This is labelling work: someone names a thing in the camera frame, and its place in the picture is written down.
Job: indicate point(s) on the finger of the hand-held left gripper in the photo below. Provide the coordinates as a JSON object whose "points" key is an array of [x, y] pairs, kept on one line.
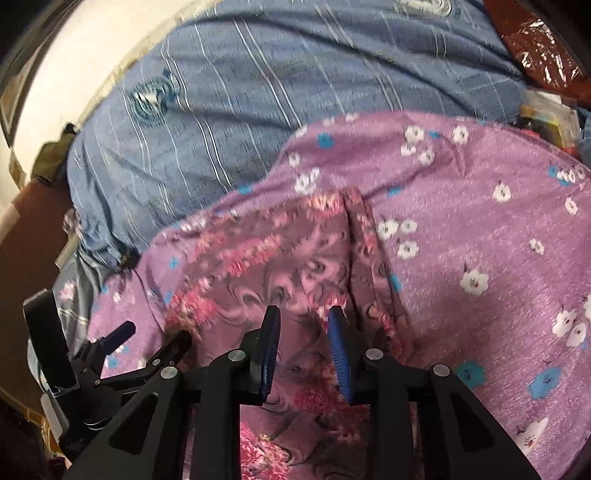
{"points": [[173, 344], [117, 334]]}

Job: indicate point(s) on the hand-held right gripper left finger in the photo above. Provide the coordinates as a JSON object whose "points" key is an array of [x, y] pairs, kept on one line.
{"points": [[272, 350]]}

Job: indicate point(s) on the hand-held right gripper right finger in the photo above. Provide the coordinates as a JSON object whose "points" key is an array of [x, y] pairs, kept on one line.
{"points": [[341, 355]]}

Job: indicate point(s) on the pink floral shirt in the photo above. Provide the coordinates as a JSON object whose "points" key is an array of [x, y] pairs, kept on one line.
{"points": [[295, 258]]}

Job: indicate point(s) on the grey floral bed sheet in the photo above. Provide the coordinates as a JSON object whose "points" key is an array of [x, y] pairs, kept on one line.
{"points": [[74, 295]]}

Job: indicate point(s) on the brown headboard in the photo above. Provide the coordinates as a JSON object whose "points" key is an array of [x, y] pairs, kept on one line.
{"points": [[32, 240]]}

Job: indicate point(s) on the small light purple cloth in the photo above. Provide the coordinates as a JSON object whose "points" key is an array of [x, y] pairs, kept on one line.
{"points": [[72, 224]]}

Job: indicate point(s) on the olive green cloth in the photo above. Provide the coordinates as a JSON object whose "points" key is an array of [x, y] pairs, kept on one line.
{"points": [[55, 154]]}

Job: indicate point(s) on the purple floral bed sheet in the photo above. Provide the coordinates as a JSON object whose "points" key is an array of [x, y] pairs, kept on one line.
{"points": [[461, 221]]}

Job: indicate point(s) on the blue plaid quilt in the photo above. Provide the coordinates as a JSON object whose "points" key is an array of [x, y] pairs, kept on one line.
{"points": [[254, 92]]}

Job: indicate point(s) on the clear packet of small goods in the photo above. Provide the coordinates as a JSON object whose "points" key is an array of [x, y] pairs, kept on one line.
{"points": [[549, 117]]}

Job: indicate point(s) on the red plastic bag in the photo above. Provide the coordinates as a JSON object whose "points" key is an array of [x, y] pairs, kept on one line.
{"points": [[540, 46]]}

